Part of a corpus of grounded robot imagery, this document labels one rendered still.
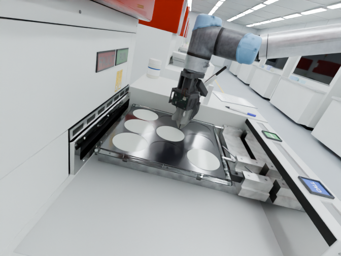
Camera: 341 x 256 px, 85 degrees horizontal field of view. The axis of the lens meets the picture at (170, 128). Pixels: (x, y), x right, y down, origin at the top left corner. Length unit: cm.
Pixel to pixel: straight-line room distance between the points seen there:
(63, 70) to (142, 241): 36
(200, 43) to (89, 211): 51
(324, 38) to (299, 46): 5
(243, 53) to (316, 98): 474
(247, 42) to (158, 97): 43
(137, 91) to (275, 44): 53
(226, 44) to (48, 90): 43
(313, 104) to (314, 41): 461
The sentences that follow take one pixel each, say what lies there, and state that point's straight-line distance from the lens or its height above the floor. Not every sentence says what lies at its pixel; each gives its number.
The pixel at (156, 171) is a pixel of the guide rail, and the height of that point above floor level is 83.
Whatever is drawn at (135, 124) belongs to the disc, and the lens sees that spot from 65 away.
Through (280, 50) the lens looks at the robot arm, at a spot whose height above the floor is 123.
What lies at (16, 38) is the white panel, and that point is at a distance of 31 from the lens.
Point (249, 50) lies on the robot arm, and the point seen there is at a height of 121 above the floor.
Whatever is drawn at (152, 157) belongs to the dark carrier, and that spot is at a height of 90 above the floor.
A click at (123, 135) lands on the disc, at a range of 58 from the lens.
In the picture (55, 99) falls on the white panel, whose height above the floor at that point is 105.
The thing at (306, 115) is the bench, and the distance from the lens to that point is 532.
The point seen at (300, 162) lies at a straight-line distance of 67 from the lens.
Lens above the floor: 120
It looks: 26 degrees down
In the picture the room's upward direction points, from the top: 15 degrees clockwise
